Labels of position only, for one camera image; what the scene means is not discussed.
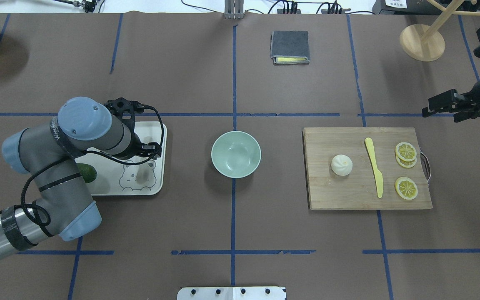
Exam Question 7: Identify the white plastic spoon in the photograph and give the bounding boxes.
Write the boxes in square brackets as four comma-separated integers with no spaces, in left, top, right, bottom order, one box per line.
[136,160,154,185]

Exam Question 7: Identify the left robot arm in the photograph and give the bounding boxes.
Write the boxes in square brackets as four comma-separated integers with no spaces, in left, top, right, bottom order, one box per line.
[0,97,165,260]

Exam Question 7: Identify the upper lemon slice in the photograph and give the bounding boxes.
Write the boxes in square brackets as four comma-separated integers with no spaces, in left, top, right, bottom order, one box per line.
[395,142,418,162]

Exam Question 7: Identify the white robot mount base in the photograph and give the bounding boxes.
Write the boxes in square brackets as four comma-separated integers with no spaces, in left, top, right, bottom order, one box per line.
[177,285,287,300]

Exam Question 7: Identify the wooden cutting board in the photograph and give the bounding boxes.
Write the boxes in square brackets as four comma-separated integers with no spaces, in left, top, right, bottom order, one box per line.
[303,127,433,210]

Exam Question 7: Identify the wooden mug tree stand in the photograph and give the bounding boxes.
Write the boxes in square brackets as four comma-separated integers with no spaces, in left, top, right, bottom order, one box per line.
[399,0,480,62]

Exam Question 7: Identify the hidden lemon slice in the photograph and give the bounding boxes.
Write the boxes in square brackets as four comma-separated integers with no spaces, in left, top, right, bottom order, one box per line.
[396,157,417,168]

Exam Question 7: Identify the yellow plastic knife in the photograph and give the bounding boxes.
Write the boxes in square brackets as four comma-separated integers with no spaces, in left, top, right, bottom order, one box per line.
[365,137,384,199]

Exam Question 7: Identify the light green bowl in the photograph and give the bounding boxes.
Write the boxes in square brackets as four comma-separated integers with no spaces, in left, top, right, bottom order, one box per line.
[211,131,262,179]

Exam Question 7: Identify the cream bear-print tray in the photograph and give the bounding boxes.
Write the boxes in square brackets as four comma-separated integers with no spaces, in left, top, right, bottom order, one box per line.
[75,140,166,196]

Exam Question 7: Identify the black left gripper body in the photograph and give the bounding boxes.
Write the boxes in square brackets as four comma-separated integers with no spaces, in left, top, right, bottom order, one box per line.
[105,97,162,160]

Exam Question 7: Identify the grey folded cloth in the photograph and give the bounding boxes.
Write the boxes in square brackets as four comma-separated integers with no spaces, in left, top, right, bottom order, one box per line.
[269,30,310,65]

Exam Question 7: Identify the green avocado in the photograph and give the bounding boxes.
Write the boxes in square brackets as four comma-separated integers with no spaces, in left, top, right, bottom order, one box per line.
[76,163,98,184]

